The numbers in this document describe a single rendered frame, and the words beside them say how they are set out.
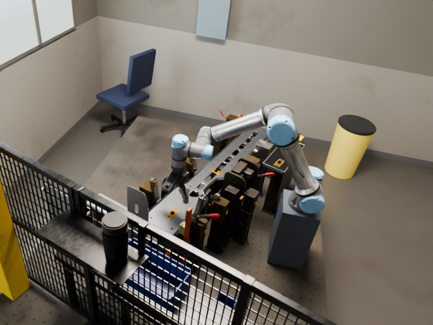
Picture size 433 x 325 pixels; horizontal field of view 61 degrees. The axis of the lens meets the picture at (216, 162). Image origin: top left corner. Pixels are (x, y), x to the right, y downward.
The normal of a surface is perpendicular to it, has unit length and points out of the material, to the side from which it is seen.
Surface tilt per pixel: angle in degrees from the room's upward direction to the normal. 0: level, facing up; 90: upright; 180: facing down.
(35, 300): 0
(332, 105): 90
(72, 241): 0
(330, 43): 90
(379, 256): 0
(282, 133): 84
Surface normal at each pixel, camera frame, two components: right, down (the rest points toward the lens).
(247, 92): -0.18, 0.56
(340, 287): 0.12, -0.80
